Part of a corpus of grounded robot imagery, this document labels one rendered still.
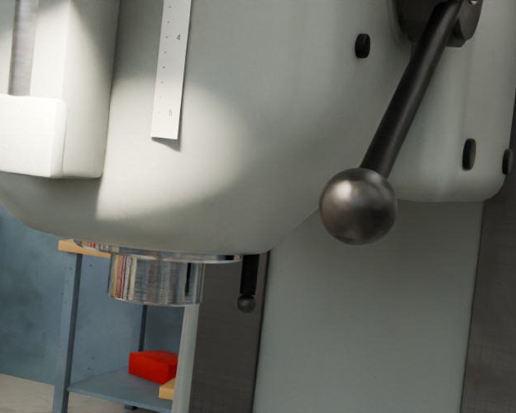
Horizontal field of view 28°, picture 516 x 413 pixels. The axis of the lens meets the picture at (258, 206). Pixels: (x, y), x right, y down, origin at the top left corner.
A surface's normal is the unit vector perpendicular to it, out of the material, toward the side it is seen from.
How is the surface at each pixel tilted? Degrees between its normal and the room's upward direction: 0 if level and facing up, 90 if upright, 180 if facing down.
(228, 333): 90
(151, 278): 90
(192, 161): 104
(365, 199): 77
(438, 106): 90
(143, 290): 90
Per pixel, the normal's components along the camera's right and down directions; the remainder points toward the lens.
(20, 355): -0.39, 0.00
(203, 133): 0.06, 0.29
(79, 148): 0.91, 0.12
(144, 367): -0.68, -0.04
